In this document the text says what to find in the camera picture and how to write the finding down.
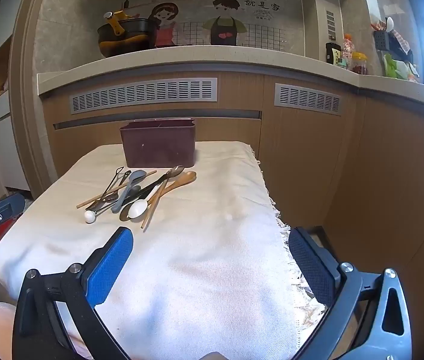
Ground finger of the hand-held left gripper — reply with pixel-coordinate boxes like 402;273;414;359
0;194;25;229

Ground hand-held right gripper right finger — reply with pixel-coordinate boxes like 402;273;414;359
289;227;413;360

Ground clear bottle with orange cap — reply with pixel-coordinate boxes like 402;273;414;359
342;34;355;62

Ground black round pan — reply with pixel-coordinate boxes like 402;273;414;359
121;17;159;41

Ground shiny steel spoon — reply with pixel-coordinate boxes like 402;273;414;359
119;165;185;223

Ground black canister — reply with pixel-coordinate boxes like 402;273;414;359
325;42;342;64

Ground long grey vent grille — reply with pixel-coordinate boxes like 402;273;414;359
70;79;219;114

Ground green and white packets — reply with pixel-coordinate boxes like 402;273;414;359
382;54;421;83

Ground wooden chopstick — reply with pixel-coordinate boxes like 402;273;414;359
76;170;158;209
140;179;168;229

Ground grey-blue silicone spoon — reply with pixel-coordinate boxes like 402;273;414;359
110;169;147;214

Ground cream woven tablecloth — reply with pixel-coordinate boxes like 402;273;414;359
0;140;327;360

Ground silver metal fork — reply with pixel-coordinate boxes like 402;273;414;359
85;191;120;212

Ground white plastic spoon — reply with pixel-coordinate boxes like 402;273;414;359
127;199;149;219

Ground yellow-lidded jar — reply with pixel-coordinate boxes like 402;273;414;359
351;52;368;76

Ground white pipe casing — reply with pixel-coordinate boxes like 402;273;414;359
302;0;349;51

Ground blue wall utensil rack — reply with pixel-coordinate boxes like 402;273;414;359
372;17;416;64

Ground short grey vent grille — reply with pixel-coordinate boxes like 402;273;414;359
274;83;342;115

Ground purple plastic utensil holder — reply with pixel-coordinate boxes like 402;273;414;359
119;118;197;169

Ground yellow-handled pot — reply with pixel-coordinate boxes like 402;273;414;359
103;8;139;38

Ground white shelf cabinet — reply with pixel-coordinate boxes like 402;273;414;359
0;26;23;196

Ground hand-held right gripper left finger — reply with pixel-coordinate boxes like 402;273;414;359
12;227;134;360

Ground black metal spoon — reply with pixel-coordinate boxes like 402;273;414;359
103;170;133;203

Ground black and yellow wok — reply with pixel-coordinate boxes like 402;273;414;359
97;26;156;59

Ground wooden spoon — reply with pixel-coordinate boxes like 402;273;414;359
147;171;197;208

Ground cartoon couple wall sticker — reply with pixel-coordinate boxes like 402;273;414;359
148;0;306;51

